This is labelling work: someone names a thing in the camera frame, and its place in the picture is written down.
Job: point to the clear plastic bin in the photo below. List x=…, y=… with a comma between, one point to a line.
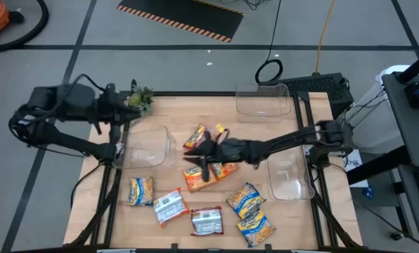
x=288, y=182
x=149, y=154
x=262, y=105

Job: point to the red beef ramen pack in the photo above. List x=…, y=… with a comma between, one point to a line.
x=194, y=135
x=206, y=221

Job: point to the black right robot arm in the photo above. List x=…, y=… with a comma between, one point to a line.
x=290, y=138

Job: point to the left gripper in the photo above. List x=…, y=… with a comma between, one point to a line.
x=109, y=107

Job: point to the dark grey cart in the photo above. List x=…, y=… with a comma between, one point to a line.
x=413, y=133

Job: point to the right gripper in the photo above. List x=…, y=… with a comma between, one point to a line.
x=237, y=151

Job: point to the small blue object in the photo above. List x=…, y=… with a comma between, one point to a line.
x=368, y=192

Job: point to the black hazard-striped floor mat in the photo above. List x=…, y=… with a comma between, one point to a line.
x=181, y=14

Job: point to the white paper sheet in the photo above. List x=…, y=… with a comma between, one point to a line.
x=355, y=165

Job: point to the black aluminium table frame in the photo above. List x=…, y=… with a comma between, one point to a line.
x=209, y=93

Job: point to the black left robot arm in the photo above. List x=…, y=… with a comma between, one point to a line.
x=72, y=102

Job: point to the yellow tape tag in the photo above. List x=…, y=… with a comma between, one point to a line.
x=220, y=128

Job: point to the white translucent container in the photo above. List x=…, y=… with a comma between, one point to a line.
x=367, y=130

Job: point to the small green succulent plant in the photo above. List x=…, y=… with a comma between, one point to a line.
x=142, y=98

